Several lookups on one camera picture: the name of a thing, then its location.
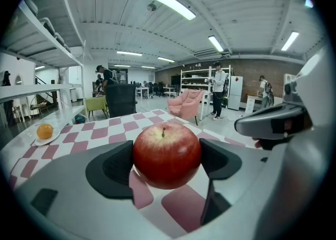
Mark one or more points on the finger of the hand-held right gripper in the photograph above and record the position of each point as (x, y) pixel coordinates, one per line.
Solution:
(260, 124)

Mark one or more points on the long white table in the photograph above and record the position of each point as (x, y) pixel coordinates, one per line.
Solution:
(206, 97)

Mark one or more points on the pink checkered tablecloth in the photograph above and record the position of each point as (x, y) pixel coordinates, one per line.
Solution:
(105, 134)

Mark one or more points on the red apple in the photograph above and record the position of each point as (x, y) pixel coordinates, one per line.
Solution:
(166, 157)

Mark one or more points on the white office desk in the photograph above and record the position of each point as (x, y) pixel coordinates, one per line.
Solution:
(143, 90)

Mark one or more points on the long ceiling light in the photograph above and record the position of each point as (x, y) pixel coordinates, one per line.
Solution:
(129, 53)
(166, 59)
(215, 43)
(290, 40)
(168, 2)

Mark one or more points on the large white shelf rack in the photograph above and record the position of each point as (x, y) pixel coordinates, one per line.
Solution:
(39, 89)

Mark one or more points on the green chair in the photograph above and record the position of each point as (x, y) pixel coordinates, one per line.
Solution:
(95, 103)

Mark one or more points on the orange fruit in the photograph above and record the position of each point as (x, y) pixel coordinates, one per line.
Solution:
(44, 131)

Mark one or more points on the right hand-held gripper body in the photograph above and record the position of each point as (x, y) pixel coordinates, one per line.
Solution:
(317, 86)

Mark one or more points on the black mesh chair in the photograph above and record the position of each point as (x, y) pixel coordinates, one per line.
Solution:
(120, 101)

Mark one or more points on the small white plate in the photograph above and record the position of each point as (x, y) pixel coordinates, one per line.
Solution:
(53, 138)

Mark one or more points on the white shelf rack with clutter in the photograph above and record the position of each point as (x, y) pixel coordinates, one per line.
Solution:
(197, 78)

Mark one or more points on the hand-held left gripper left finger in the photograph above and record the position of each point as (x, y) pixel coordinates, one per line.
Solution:
(78, 207)

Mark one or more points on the wooden desk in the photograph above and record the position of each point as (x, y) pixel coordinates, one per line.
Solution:
(256, 102)

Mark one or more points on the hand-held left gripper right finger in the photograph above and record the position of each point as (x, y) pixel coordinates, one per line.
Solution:
(262, 194)

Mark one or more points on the pink armchair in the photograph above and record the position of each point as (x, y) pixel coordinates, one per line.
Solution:
(186, 105)

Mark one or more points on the grey storage crate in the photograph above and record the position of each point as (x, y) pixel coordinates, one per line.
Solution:
(31, 6)
(48, 26)
(60, 39)

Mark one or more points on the grey refrigerator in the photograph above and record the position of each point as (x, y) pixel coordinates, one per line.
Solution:
(235, 92)

